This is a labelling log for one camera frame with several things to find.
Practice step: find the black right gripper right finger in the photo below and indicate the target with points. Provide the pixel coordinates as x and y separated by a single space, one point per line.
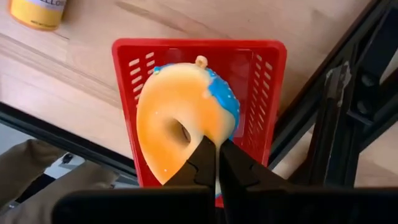
236 174

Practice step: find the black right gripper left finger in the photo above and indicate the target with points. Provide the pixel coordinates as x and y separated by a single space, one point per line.
199 168

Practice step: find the blue frosted toy donut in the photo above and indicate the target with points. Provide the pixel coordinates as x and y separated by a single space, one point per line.
168 102

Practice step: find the yellow food colouring bottle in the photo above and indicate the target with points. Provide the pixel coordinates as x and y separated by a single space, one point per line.
37 14

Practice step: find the red plastic basket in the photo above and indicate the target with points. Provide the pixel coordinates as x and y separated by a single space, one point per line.
236 56

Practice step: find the person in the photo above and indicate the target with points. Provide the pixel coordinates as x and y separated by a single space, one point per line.
25 161

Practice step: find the black aluminium table frame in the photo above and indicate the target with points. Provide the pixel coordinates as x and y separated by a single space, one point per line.
335 124

